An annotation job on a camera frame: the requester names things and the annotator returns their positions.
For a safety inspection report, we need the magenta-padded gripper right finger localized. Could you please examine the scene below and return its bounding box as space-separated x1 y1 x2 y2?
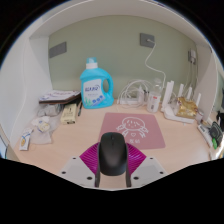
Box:
124 143 168 188

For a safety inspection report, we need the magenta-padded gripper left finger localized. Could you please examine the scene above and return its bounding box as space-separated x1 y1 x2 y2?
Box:
59 141 101 188

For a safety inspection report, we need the black computer mouse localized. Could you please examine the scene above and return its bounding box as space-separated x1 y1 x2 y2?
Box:
97 131 130 177

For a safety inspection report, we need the pink mouse pad with drawing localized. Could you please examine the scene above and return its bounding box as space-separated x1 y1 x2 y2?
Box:
98 112 167 150

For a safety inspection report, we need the crumpled clear plastic bag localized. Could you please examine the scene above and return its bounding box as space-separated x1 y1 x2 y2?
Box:
31 104 63 145

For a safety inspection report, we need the cream cardboard box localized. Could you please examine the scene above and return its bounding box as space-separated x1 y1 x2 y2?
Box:
60 103 78 126

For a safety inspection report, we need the small white sachet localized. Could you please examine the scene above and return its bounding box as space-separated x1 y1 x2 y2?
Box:
19 128 34 152

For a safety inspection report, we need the black pen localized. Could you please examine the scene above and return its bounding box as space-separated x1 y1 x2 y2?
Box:
77 101 84 117

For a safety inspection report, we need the white flat remote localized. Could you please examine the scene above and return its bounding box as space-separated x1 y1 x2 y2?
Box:
196 122 214 148

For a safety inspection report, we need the clear bottle with red label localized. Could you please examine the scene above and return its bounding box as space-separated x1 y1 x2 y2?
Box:
146 78 163 114

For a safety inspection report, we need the white power strip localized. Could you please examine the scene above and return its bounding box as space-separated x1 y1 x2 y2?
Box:
116 96 148 106

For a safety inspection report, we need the gold foil snack bag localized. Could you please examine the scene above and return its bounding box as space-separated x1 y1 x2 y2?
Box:
176 96 200 119

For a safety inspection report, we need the white router with antennas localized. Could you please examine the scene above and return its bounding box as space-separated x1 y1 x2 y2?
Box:
160 80 203 125

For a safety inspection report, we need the white charger block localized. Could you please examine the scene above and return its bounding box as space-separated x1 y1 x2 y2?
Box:
137 87 146 104

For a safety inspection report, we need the stack of flat booklets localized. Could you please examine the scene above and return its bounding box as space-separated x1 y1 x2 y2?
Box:
38 89 82 105

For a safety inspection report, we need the black and green device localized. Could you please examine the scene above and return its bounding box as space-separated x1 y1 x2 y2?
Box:
209 111 224 150

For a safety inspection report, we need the blue detergent bottle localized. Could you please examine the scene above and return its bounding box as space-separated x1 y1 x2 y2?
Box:
79 57 115 110

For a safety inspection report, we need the coiled white cable bundle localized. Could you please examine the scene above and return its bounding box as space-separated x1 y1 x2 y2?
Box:
117 79 155 108

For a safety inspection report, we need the long white cable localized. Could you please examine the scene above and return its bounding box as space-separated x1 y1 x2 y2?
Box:
144 39 168 90

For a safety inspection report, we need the grey wall panel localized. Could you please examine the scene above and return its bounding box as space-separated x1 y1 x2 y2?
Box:
48 41 68 60

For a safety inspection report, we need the wall socket with plugs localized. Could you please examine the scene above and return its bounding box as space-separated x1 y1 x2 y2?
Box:
187 48 198 64

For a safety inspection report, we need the grey wall socket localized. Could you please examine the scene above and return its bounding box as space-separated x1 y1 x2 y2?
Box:
139 32 156 48

